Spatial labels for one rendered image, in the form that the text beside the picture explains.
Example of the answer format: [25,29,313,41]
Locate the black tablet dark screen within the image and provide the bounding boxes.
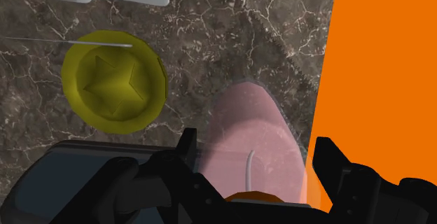
[0,139,193,224]

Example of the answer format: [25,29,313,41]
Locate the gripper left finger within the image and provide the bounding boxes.
[50,127,240,224]

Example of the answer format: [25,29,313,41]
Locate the pink translucent bottle orange cap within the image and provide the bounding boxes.
[197,80,309,206]

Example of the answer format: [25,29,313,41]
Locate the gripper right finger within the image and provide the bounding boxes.
[312,136,437,224]

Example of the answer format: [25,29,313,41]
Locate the thin silver knife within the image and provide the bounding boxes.
[2,36,134,49]

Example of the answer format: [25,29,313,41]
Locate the yellow-green plate with star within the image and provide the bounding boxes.
[60,29,169,135]

